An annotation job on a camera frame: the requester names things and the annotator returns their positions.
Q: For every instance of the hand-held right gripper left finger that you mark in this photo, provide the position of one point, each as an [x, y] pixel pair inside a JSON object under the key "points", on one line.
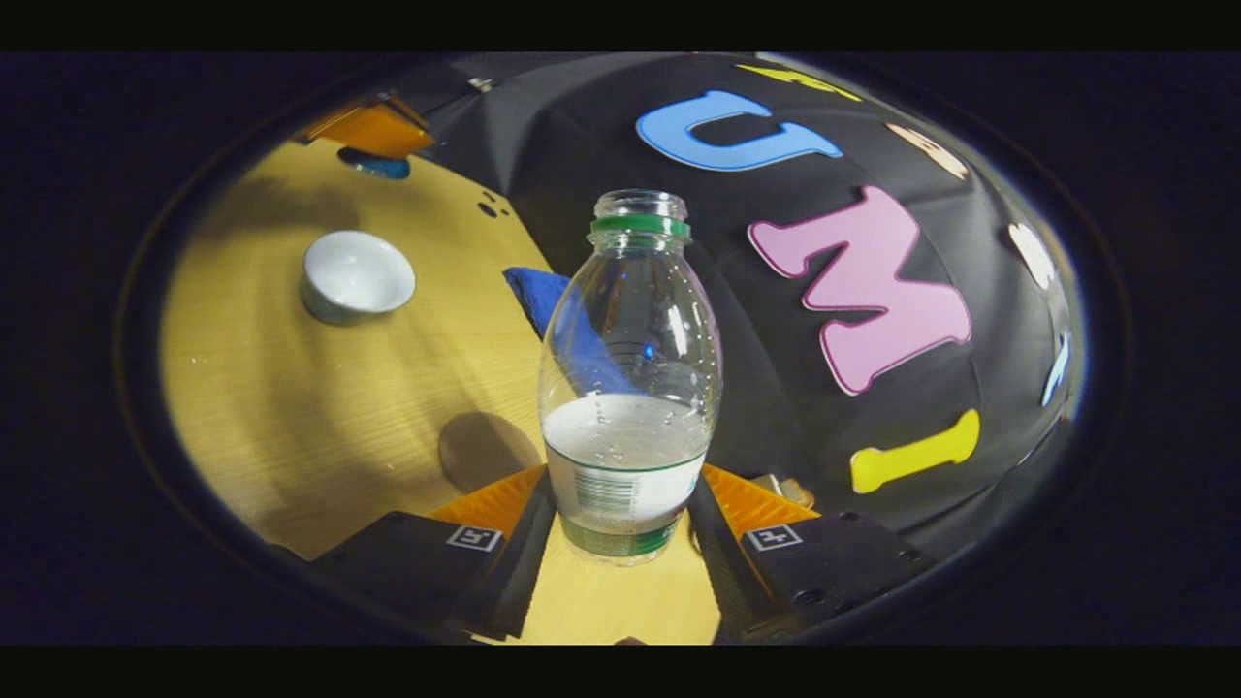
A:
{"points": [[514, 572]]}

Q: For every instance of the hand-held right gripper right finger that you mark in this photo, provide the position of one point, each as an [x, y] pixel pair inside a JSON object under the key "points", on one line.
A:
{"points": [[722, 572]]}

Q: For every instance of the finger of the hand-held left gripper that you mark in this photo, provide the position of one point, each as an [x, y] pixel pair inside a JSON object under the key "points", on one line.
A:
{"points": [[373, 128]]}

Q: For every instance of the round brown coaster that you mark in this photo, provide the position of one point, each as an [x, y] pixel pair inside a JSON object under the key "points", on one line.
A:
{"points": [[485, 451]]}

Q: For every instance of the clear plastic water bottle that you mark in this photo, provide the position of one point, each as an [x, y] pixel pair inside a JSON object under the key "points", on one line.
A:
{"points": [[630, 456]]}

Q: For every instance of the white teacup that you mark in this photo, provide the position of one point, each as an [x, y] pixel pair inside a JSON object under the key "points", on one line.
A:
{"points": [[354, 276]]}

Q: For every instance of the black backdrop cloth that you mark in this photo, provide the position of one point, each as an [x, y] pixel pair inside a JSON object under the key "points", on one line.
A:
{"points": [[776, 388]]}

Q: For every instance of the blue towel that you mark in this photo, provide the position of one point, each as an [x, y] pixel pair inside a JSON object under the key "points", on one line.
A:
{"points": [[531, 291]]}

